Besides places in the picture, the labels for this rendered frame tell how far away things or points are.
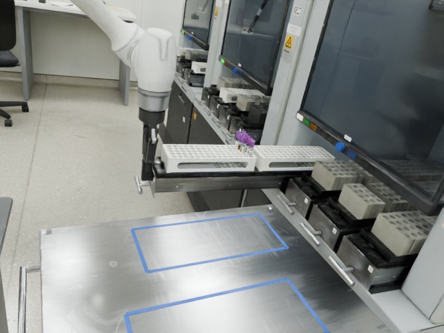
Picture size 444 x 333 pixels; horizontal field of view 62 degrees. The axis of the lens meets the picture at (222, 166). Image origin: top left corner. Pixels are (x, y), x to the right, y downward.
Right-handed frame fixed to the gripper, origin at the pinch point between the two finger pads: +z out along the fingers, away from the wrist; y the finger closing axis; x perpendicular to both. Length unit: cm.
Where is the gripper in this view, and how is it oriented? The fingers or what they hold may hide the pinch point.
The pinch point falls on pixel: (147, 169)
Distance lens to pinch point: 116.5
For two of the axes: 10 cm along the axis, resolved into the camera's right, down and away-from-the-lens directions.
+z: -1.7, 8.8, 4.4
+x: -9.3, 0.1, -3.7
